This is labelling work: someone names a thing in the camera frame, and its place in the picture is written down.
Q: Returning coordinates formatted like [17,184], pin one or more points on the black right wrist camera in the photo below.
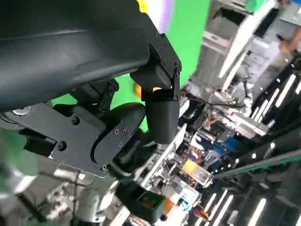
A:
[145,212]

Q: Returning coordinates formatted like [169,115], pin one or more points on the yellow clear box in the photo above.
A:
[195,169]

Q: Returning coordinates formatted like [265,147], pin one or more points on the white frame beam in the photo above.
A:
[240,42]

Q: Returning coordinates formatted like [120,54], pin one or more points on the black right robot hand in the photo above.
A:
[138,155]

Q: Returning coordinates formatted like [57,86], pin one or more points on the person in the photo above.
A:
[275,56]

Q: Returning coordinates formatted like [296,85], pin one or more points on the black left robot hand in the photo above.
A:
[70,47]

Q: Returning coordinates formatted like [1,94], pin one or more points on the green table cloth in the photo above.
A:
[188,35]

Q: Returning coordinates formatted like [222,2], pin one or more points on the grey metal cabinet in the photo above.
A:
[214,58]

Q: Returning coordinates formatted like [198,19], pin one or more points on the lilac plate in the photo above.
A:
[164,14]

